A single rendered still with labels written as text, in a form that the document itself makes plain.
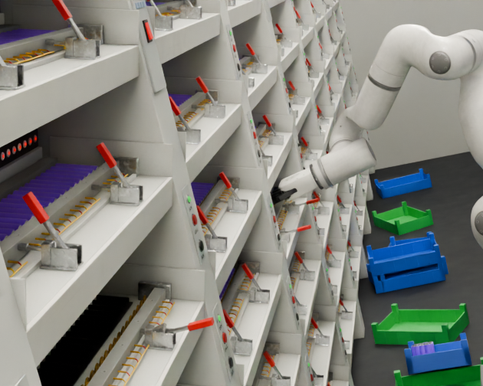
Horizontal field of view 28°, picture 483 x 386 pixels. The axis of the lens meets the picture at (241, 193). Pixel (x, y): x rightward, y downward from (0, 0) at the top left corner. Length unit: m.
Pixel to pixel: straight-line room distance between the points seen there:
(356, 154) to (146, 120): 1.18
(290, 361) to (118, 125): 0.95
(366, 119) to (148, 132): 1.12
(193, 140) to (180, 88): 0.47
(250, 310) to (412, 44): 0.78
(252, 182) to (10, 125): 1.24
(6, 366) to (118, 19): 0.70
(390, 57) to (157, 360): 1.30
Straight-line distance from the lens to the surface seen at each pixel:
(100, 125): 1.45
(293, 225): 2.58
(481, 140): 2.33
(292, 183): 2.56
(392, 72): 2.41
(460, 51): 2.26
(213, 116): 1.94
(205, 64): 2.12
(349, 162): 2.54
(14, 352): 0.86
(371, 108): 2.46
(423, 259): 4.16
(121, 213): 1.25
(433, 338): 3.57
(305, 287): 2.69
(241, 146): 2.13
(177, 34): 1.68
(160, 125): 1.44
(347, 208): 4.16
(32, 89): 1.01
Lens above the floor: 1.41
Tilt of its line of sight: 12 degrees down
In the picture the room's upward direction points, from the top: 14 degrees counter-clockwise
